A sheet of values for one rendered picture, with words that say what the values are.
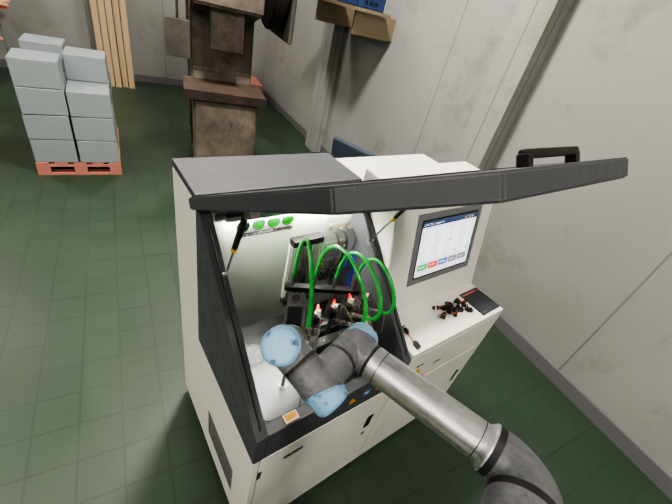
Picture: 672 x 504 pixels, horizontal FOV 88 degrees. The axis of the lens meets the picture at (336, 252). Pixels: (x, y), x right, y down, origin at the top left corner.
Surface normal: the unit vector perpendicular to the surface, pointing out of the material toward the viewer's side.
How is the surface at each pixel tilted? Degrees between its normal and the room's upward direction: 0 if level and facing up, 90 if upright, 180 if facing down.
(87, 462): 0
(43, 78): 90
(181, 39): 90
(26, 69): 90
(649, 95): 90
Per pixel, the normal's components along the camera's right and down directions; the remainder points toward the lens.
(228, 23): 0.33, 0.61
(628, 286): -0.87, 0.11
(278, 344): -0.03, -0.19
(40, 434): 0.21, -0.79
